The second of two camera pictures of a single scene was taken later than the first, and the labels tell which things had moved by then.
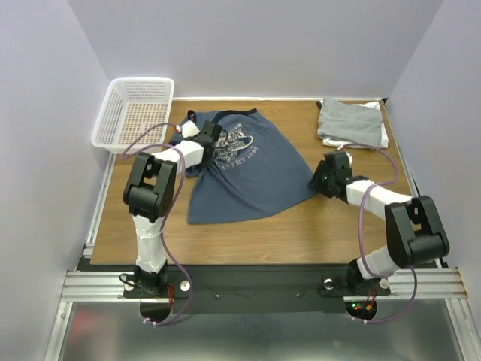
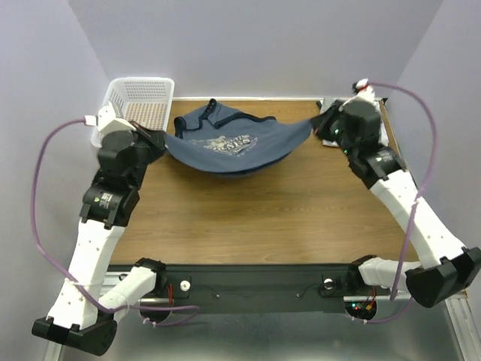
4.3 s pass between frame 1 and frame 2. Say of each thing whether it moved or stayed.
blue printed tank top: moved
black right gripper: moved
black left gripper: moved
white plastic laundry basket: stayed
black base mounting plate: stayed
